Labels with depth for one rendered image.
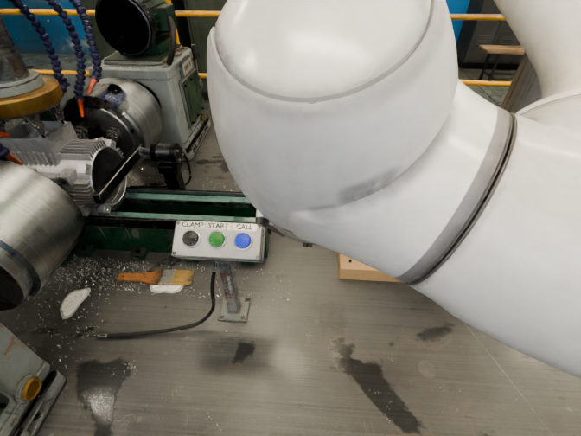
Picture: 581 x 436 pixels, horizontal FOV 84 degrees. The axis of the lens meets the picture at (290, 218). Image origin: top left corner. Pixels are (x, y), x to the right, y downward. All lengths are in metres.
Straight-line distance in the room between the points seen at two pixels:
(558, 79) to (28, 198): 0.79
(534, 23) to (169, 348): 0.79
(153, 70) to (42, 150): 0.49
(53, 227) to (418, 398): 0.81
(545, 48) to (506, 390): 0.69
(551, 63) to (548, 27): 0.03
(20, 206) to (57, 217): 0.07
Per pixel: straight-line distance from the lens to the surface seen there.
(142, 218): 0.95
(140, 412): 0.79
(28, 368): 0.80
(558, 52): 0.30
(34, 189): 0.81
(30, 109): 0.91
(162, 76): 1.28
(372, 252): 0.16
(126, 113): 1.08
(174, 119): 1.33
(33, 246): 0.77
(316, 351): 0.78
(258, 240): 0.61
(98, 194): 0.90
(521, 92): 0.68
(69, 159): 0.96
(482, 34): 5.82
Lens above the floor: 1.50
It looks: 41 degrees down
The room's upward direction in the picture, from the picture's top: straight up
